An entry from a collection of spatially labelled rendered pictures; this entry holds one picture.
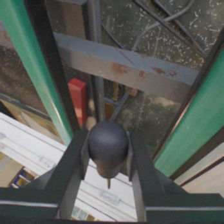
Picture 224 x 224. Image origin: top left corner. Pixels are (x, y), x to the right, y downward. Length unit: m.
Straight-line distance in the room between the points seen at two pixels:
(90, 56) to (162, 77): 0.10
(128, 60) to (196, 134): 0.12
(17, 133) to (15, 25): 0.39
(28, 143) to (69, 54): 0.34
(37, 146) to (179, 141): 0.39
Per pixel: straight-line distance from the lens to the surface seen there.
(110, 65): 0.21
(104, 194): 0.41
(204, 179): 0.24
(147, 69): 0.19
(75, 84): 0.65
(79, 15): 0.51
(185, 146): 0.21
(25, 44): 0.22
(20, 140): 0.53
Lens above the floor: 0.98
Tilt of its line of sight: 33 degrees down
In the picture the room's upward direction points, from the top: 148 degrees counter-clockwise
